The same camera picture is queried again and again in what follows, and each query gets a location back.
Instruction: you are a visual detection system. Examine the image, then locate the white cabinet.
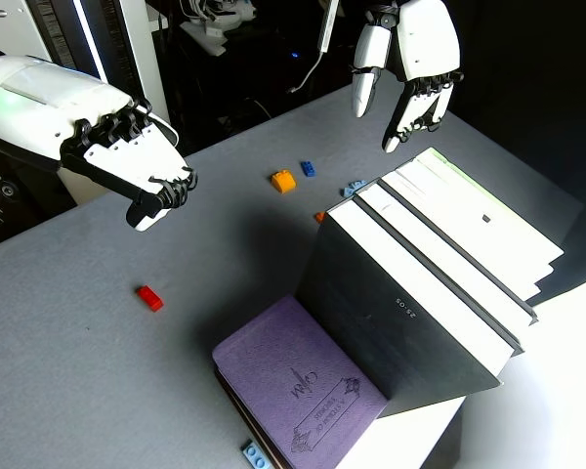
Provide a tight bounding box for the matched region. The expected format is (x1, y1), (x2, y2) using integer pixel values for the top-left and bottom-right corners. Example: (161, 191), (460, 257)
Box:
(0, 0), (50, 63)

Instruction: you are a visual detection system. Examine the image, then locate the white cabinet panel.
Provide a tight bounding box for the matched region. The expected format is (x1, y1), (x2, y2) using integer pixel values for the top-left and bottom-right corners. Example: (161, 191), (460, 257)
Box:
(116, 0), (172, 126)

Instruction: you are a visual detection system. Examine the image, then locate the white plastic parts pile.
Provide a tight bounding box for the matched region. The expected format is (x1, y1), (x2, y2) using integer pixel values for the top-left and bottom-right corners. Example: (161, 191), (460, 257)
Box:
(179, 0), (258, 58)

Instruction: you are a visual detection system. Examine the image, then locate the red toy block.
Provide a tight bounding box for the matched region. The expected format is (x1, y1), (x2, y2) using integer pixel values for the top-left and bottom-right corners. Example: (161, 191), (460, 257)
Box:
(135, 284), (165, 313)

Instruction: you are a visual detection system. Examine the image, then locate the orange toy block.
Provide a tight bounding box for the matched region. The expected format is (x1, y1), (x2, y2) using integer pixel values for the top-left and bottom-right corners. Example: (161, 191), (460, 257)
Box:
(270, 168), (298, 195)

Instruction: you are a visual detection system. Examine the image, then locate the grey table cloth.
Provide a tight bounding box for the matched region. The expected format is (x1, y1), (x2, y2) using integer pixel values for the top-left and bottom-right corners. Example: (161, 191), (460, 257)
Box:
(0, 82), (585, 469)

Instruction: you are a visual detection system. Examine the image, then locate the white power strip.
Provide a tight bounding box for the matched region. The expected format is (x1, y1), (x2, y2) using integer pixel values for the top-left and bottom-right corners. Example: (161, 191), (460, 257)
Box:
(318, 0), (341, 54)

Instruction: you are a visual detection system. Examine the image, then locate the purple embossed book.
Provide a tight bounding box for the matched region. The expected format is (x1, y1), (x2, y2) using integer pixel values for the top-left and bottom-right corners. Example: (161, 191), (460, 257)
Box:
(211, 294), (390, 469)

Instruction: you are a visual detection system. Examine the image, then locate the black book with white lettering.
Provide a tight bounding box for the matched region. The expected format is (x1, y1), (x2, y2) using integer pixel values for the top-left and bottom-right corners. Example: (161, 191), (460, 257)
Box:
(295, 197), (526, 419)

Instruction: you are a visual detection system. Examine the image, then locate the green-spined book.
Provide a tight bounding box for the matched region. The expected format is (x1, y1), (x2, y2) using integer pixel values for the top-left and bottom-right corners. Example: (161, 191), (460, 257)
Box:
(414, 146), (565, 265)

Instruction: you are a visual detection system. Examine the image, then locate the white book marked 1000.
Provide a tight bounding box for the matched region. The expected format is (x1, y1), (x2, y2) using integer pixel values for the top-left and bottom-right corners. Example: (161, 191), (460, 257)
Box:
(378, 170), (556, 314)

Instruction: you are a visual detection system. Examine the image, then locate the white cable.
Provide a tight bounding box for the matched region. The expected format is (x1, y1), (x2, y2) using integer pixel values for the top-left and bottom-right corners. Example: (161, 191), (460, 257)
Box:
(286, 48), (326, 95)

